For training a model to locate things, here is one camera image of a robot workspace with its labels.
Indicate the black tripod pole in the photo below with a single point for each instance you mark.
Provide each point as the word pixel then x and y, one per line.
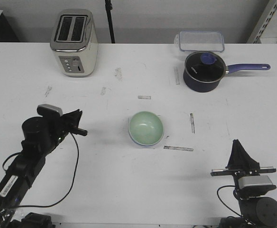
pixel 108 8

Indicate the cream and chrome toaster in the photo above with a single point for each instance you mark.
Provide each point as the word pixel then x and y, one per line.
pixel 74 42

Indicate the dark blue saucepan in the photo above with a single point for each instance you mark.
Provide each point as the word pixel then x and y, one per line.
pixel 207 87

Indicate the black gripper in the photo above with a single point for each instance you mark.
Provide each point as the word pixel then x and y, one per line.
pixel 60 127
pixel 240 158

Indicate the clear plastic food container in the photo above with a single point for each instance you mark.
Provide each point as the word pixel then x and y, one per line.
pixel 189 41

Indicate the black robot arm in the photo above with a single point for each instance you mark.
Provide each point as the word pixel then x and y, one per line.
pixel 259 212
pixel 42 134

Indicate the glass pot lid blue knob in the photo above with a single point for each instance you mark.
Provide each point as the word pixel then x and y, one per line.
pixel 205 67

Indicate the green bowl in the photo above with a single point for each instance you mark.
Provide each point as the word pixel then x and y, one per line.
pixel 146 128

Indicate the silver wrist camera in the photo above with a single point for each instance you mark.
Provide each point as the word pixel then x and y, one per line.
pixel 47 109
pixel 256 185

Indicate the grey metal shelf upright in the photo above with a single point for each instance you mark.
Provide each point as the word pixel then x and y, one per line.
pixel 265 30

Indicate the blue bowl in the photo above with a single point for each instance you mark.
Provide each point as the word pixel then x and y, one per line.
pixel 150 145

